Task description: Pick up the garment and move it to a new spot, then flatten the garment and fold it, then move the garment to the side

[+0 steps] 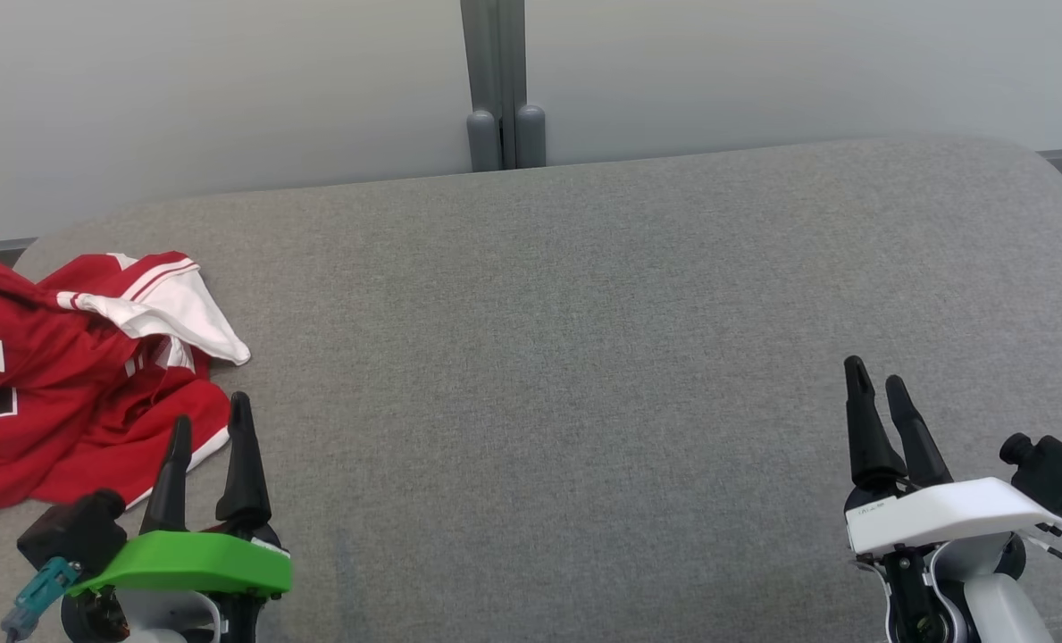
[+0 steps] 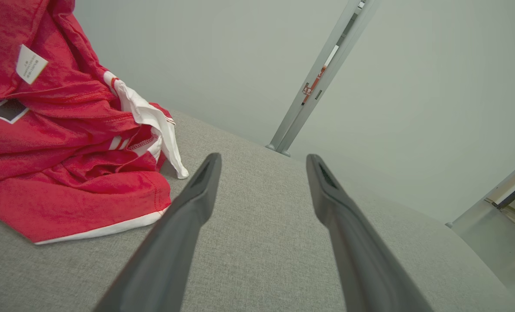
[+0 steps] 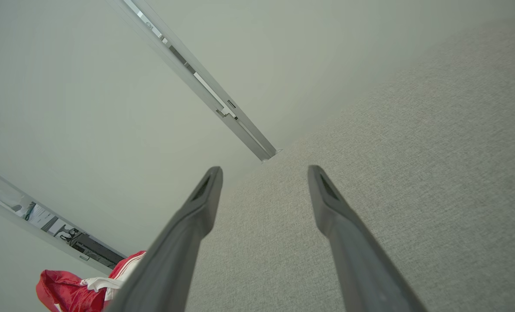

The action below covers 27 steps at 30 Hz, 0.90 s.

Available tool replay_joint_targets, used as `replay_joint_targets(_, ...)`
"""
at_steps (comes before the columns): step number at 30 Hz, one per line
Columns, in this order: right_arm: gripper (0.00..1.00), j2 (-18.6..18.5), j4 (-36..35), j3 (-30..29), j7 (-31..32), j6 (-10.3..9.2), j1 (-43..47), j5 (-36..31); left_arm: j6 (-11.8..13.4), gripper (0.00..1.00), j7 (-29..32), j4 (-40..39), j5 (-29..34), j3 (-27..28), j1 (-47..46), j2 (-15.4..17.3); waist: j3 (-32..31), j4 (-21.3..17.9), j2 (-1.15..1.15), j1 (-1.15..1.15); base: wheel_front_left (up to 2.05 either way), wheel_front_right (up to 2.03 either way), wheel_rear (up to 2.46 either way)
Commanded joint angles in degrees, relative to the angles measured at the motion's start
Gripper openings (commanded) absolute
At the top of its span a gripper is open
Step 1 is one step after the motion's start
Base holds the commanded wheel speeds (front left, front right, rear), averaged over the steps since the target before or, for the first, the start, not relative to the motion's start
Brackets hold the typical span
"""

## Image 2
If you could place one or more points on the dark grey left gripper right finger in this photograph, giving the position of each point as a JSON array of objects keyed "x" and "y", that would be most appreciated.
[{"x": 361, "y": 251}]

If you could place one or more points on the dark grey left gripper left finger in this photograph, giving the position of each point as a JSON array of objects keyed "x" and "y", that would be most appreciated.
[{"x": 166, "y": 251}]

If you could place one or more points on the red white numbered jersey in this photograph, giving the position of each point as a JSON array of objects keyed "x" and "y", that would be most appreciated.
[{"x": 66, "y": 86}]

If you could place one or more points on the grey metal frame corner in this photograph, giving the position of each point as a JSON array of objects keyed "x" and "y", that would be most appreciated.
[{"x": 478, "y": 234}]

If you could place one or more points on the grey double partition post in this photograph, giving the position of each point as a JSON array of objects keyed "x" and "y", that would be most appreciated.
[{"x": 298, "y": 117}]

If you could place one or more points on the red white post sticker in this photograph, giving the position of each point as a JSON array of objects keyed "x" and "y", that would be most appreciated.
[{"x": 308, "y": 91}]

